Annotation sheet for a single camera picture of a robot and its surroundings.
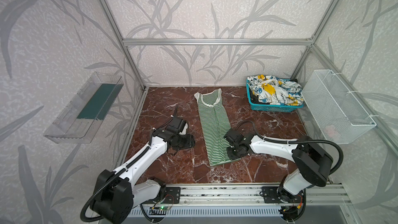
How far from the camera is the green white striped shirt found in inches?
33.9

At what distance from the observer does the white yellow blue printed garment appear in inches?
38.8

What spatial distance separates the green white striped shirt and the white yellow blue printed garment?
26 cm
